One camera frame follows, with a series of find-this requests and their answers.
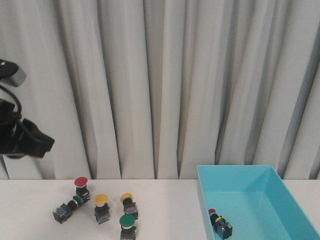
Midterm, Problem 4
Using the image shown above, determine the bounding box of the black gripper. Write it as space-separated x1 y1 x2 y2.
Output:
0 99 55 159

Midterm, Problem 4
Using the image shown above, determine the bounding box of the yellow push button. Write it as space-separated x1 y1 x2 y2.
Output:
120 192 139 220
94 193 110 225

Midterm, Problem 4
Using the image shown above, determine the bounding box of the red push button front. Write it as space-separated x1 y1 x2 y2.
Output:
208 208 233 240

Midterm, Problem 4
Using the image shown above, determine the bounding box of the red push button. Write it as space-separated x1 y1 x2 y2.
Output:
208 208 233 240
74 176 90 203

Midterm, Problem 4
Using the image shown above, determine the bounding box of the light blue plastic box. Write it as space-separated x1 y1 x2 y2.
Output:
196 165 320 240

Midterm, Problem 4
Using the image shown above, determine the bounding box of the red push button back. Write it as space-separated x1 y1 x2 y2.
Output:
74 176 90 203

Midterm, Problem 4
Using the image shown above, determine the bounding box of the green push button lying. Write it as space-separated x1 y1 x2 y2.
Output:
52 195 84 224

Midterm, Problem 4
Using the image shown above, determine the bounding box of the grey pleated curtain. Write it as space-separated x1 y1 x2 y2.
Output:
0 0 320 180

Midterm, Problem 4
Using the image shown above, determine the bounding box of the yellow push button tilted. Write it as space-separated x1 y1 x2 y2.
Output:
120 192 139 220

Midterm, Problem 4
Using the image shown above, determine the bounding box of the green push button upright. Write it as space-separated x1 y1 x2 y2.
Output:
119 214 137 240

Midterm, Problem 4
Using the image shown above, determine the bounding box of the black camera cable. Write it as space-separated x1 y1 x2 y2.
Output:
0 84 41 143

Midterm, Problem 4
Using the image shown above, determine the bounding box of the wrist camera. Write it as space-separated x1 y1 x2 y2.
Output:
0 59 27 87

